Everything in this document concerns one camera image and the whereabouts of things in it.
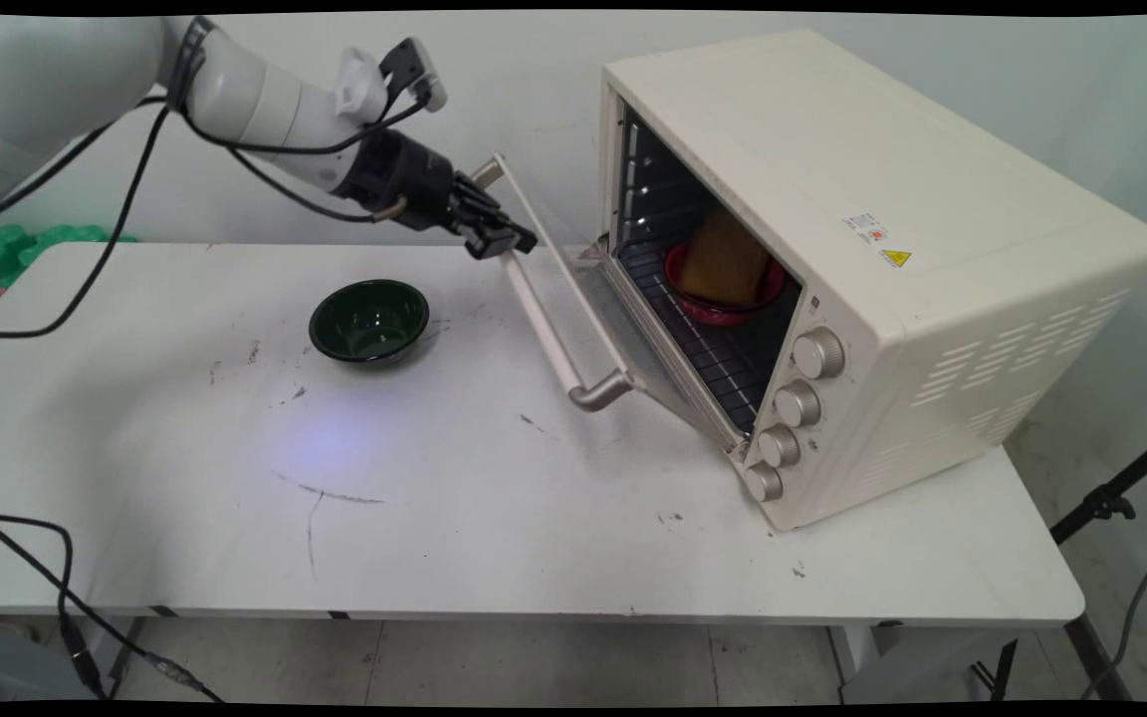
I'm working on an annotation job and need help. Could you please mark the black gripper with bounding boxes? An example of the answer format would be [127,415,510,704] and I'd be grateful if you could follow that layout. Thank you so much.
[333,129,540,261]

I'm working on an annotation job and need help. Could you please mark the red bowl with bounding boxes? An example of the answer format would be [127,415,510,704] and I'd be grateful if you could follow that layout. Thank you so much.
[664,239,788,329]

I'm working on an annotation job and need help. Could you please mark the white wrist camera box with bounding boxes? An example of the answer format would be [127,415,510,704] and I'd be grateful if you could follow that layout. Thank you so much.
[378,37,449,114]

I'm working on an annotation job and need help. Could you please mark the metal oven rack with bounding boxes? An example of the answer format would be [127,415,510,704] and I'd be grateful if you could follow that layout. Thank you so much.
[617,244,800,436]

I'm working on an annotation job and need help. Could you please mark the cream toaster oven body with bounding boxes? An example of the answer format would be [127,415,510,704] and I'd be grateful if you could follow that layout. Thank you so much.
[600,28,1147,534]

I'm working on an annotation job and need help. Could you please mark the black table leg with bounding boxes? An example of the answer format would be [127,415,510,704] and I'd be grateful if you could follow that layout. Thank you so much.
[1064,612,1134,703]

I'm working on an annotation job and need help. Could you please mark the brown bread slice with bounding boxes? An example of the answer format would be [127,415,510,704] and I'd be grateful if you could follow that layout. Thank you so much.
[678,206,773,308]

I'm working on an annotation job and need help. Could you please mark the grey hanging cable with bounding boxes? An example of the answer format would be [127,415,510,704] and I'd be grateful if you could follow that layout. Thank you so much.
[1081,453,1147,700]

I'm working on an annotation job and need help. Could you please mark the oven door with bar handle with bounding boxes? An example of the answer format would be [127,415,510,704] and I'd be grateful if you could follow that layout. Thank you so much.
[469,152,746,451]

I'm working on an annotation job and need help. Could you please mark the black camera cable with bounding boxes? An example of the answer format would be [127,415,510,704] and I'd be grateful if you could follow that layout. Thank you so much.
[0,20,432,228]

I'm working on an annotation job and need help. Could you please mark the silver oven knob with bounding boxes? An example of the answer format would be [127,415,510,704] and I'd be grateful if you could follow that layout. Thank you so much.
[745,462,786,503]
[793,328,847,380]
[759,425,803,470]
[775,380,824,429]

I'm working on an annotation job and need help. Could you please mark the black cable with silver plug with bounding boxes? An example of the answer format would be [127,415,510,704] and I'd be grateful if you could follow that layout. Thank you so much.
[0,95,407,340]

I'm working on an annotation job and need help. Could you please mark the black tripod stand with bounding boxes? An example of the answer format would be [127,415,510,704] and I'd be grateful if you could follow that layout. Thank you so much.
[972,428,1147,703]

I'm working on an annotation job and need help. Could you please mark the black floor cable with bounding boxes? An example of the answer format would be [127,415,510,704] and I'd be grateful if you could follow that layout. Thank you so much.
[0,506,228,704]

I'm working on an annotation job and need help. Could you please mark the dark green bowl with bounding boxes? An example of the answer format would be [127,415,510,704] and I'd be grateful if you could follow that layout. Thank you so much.
[309,279,432,365]

